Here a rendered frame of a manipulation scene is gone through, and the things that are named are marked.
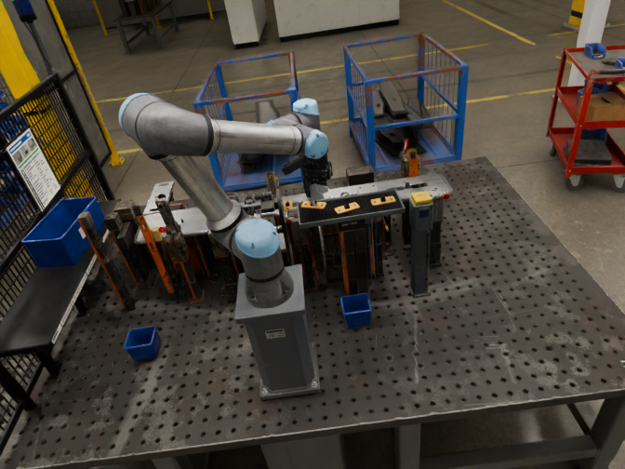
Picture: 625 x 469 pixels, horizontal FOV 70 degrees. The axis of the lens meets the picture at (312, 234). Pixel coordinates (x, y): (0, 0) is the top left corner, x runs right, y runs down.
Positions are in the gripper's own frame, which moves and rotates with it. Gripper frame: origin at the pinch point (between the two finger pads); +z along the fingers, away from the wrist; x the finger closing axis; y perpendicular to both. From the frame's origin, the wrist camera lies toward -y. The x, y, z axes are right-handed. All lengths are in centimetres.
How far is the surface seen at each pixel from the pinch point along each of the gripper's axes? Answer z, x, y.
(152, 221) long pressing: 21, 6, -81
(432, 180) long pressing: 21, 56, 34
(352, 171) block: 18, 54, -1
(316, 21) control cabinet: 93, 767, -270
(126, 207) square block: 15, 6, -93
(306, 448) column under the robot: 78, -47, 4
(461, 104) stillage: 57, 239, 36
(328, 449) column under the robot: 81, -44, 11
